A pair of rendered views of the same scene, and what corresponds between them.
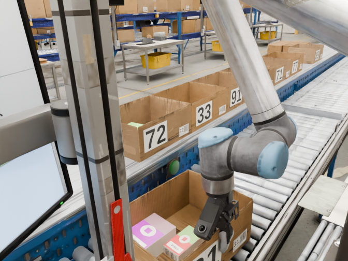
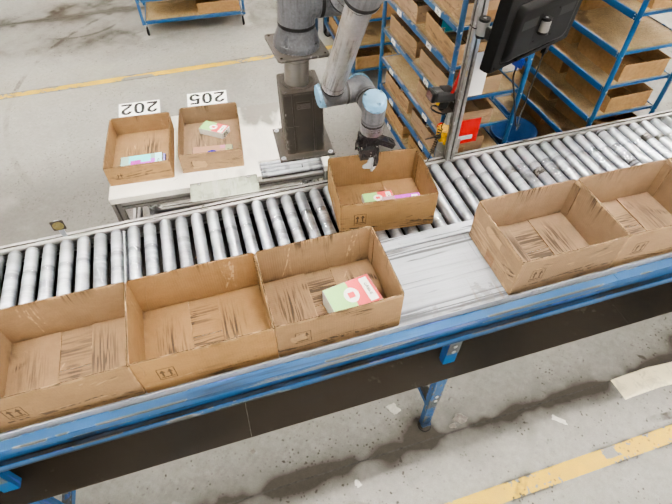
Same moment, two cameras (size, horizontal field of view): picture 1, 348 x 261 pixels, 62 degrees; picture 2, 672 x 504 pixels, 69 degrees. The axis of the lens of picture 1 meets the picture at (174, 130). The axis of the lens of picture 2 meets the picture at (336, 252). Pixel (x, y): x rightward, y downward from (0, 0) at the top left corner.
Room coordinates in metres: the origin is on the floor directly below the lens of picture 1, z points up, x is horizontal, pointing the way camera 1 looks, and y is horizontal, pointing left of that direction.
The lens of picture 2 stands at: (2.11, 0.68, 2.21)
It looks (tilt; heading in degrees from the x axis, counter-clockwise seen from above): 50 degrees down; 214
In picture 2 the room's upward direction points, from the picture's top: straight up
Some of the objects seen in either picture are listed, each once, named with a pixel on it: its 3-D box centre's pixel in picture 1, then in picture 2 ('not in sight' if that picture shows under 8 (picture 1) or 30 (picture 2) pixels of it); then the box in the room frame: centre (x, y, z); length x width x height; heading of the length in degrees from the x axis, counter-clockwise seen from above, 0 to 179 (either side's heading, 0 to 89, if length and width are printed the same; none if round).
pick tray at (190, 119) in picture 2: not in sight; (210, 136); (0.85, -0.91, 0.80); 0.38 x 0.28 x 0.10; 45
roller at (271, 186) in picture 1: (241, 177); (252, 247); (1.24, -0.33, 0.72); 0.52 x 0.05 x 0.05; 51
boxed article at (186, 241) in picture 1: (184, 243); (378, 200); (0.76, -0.02, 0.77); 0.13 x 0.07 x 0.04; 135
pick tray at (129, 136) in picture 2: not in sight; (141, 147); (1.09, -1.11, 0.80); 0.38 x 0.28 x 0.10; 47
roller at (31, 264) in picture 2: (296, 125); (27, 298); (1.89, -0.86, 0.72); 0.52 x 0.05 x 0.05; 51
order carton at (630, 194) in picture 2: not in sight; (639, 211); (0.46, 0.88, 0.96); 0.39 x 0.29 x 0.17; 141
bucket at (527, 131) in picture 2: not in sight; (508, 146); (-0.78, 0.13, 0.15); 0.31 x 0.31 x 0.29
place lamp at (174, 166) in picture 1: (174, 167); not in sight; (1.20, 0.00, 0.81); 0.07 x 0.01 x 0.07; 141
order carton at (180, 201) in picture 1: (182, 228); (379, 190); (0.76, -0.02, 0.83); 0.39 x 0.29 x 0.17; 135
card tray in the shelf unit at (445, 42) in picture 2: not in sight; (465, 33); (-0.40, -0.20, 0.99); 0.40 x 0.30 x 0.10; 48
